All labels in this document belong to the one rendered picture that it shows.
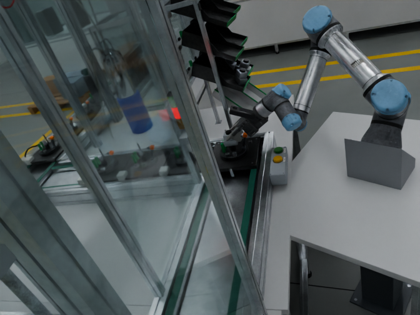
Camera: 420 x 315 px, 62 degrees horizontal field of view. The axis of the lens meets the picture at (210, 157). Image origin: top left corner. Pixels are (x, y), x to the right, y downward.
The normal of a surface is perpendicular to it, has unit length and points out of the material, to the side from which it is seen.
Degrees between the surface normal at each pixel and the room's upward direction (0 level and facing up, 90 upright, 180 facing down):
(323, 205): 0
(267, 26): 90
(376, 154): 90
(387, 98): 53
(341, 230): 0
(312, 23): 41
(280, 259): 0
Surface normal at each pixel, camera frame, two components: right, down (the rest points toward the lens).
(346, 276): -0.27, -0.80
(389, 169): -0.65, 0.57
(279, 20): -0.32, 0.61
